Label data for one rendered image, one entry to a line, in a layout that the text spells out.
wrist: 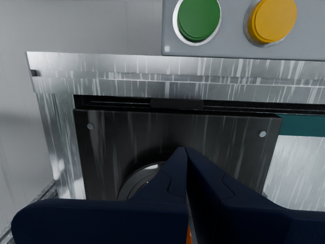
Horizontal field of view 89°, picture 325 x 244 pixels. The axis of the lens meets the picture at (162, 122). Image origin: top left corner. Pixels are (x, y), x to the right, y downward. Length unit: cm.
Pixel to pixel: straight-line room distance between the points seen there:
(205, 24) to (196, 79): 5
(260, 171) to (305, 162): 12
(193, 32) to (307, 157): 26
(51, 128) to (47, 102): 3
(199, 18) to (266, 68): 9
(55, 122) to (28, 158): 21
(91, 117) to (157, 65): 10
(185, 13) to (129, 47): 14
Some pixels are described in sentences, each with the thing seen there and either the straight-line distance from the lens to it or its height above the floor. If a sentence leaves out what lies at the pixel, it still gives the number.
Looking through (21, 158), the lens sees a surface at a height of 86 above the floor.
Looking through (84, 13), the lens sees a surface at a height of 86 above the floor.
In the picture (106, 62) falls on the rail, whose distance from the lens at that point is 20.
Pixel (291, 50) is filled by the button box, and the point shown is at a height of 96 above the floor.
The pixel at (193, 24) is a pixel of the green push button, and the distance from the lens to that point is 18.
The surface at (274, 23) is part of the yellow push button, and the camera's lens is 21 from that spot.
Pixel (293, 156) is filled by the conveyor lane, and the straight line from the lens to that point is 33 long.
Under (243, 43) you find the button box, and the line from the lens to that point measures 21.
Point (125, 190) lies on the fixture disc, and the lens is 22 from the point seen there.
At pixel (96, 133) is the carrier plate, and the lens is 21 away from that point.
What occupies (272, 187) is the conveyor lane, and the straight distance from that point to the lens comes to 35.
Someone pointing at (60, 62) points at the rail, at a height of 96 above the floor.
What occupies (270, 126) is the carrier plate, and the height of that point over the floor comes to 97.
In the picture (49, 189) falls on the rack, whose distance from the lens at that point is 35.
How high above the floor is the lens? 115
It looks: 71 degrees down
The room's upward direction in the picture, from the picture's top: 174 degrees counter-clockwise
